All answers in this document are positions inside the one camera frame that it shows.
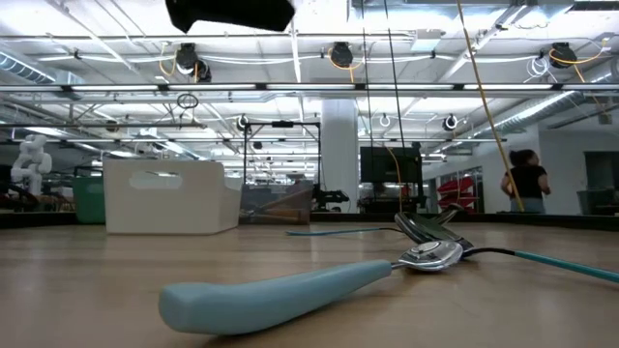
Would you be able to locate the standing person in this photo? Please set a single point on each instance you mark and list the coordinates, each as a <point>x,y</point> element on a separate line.
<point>527,179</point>

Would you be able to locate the red storage bin rack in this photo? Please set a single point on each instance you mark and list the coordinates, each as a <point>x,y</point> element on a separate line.
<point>457,193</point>

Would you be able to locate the teal plastic bin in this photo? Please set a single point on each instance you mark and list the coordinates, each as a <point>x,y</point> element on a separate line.
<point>89,200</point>

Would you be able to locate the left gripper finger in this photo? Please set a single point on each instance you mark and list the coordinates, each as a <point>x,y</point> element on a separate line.
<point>261,14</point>

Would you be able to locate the silver ceiling duct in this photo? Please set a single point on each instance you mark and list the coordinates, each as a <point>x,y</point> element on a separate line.
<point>532,116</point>

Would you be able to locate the white plastic bin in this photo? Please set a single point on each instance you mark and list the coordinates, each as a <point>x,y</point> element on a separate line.
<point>193,208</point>

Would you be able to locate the long ceiling light strip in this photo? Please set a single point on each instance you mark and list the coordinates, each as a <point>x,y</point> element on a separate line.
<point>309,87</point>

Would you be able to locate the black metal rig frame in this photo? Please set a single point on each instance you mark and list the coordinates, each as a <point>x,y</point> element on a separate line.
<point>245,154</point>

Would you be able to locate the white building column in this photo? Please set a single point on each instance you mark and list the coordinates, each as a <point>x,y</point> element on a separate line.
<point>340,154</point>

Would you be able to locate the black background robot arm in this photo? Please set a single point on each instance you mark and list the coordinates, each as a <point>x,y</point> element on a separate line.
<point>331,197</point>

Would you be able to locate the dark grey plastic bin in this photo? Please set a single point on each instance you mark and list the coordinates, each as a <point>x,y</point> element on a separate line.
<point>251,193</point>

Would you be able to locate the black monitor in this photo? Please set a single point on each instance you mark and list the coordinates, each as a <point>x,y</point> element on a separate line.
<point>389,164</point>

